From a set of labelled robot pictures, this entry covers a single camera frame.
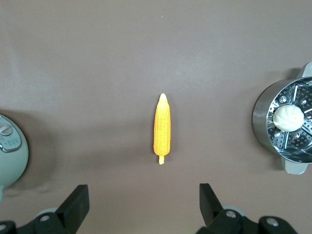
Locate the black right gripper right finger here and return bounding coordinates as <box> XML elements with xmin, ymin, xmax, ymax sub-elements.
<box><xmin>197</xmin><ymin>183</ymin><xmax>299</xmax><ymax>234</ymax></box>

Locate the stainless steel steamer pot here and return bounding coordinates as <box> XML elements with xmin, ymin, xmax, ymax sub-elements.
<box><xmin>252</xmin><ymin>62</ymin><xmax>312</xmax><ymax>175</ymax></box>

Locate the white steamed bun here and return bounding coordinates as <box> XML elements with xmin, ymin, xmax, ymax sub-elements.
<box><xmin>272</xmin><ymin>104</ymin><xmax>304</xmax><ymax>131</ymax></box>

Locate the yellow corn cob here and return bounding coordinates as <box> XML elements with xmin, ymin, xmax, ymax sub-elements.
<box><xmin>153</xmin><ymin>93</ymin><xmax>171</xmax><ymax>166</ymax></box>

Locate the perforated steel steamer basket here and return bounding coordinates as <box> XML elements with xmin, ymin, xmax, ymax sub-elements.
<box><xmin>267</xmin><ymin>81</ymin><xmax>312</xmax><ymax>156</ymax></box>

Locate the brown table cover mat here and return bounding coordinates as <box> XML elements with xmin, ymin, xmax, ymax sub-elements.
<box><xmin>0</xmin><ymin>0</ymin><xmax>312</xmax><ymax>234</ymax></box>

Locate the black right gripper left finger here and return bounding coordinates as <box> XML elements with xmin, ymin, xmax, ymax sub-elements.
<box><xmin>0</xmin><ymin>184</ymin><xmax>90</xmax><ymax>234</ymax></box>

